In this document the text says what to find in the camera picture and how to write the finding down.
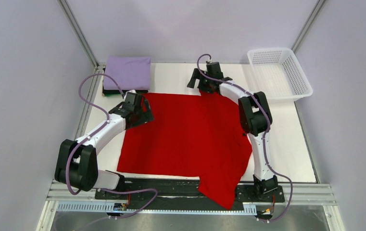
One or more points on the white slotted cable duct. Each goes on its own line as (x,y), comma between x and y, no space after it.
(112,207)

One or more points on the right aluminium frame post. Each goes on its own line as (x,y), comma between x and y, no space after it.
(308,24)

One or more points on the left aluminium frame post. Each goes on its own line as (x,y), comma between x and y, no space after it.
(78,32)

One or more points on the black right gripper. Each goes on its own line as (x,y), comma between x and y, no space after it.
(197,75)

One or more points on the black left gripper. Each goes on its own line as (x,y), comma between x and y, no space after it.
(146,116)

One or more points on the red t shirt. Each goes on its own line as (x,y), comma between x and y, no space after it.
(190,136)

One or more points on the aluminium frame post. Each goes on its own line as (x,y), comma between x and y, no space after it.
(308,24)
(78,32)

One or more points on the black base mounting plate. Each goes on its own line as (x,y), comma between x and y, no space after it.
(185,194)

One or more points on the lavender folded t shirt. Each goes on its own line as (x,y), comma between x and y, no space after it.
(127,73)

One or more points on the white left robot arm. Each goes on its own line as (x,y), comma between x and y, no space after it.
(77,163)

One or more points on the black folded t shirt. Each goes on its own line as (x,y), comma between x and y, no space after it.
(113,92)

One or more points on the white plastic basket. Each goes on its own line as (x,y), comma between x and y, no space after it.
(278,73)

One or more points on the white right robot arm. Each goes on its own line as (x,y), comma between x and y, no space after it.
(255,120)

